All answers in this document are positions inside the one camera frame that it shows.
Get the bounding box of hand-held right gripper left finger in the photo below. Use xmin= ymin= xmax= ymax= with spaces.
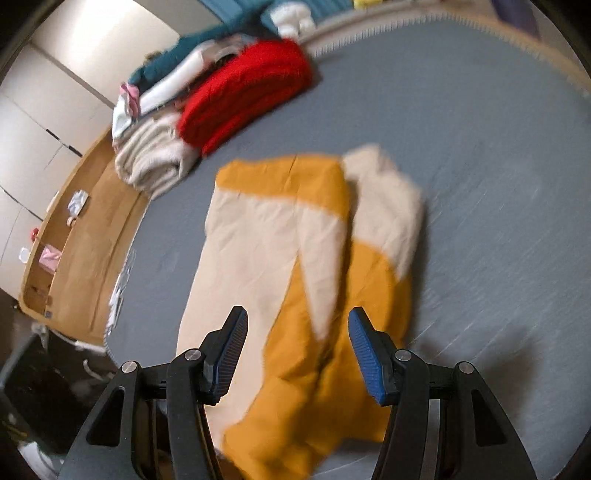
xmin=58 ymin=305 xmax=250 ymax=480

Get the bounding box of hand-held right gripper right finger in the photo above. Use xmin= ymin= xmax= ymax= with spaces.
xmin=347 ymin=307 xmax=539 ymax=480

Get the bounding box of beige and yellow hooded jacket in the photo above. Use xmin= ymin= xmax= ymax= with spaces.
xmin=178 ymin=144 xmax=428 ymax=480

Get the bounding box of black bin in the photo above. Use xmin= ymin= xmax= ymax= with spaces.
xmin=0 ymin=332 xmax=116 ymax=457

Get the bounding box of grey bed mattress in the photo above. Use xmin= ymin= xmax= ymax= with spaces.
xmin=105 ymin=9 xmax=591 ymax=480

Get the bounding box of cream folded blanket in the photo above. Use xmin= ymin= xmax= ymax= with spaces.
xmin=113 ymin=113 xmax=204 ymax=199

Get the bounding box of red folded blanket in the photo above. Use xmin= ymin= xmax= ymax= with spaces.
xmin=178 ymin=38 xmax=317 ymax=158

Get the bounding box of stack of folded bedding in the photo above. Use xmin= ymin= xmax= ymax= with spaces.
xmin=111 ymin=39 xmax=259 ymax=144

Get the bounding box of white plush toy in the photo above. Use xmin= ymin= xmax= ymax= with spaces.
xmin=270 ymin=4 xmax=317 ymax=40

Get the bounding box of purple box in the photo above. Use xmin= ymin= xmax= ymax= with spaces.
xmin=492 ymin=0 xmax=541 ymax=38

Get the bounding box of wooden bed frame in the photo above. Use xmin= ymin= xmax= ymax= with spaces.
xmin=17 ymin=9 xmax=591 ymax=347

